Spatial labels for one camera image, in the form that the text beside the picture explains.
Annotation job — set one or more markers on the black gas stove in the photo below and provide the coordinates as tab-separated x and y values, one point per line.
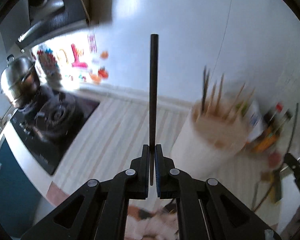
49	123

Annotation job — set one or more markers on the white plastic bag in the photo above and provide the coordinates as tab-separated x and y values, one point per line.
274	160

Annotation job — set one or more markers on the colourful wall stickers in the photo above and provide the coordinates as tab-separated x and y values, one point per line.
73	57

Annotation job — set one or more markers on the cream utensil holder canister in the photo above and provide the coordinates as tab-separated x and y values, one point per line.
207	141

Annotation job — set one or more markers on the soy sauce bottle orange label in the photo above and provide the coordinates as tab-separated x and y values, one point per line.
274	122

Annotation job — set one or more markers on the black yellow sponge brush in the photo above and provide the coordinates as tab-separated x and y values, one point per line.
276	191

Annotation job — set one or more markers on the steel pot with lid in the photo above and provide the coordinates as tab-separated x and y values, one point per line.
19	80

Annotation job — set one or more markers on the wooden chopstick green tip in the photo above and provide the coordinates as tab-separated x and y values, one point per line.
219	95

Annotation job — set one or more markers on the black range hood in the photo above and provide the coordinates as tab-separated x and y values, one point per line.
26	23

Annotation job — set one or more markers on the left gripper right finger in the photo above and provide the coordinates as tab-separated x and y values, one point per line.
206	209

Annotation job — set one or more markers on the striped cat table mat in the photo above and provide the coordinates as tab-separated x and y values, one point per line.
105	147

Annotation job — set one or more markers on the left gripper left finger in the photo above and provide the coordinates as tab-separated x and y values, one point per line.
97	210

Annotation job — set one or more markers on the white seasoning packet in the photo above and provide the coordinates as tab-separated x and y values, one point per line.
255	121

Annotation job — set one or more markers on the blue kitchen cabinet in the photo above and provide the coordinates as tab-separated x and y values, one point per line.
19	199

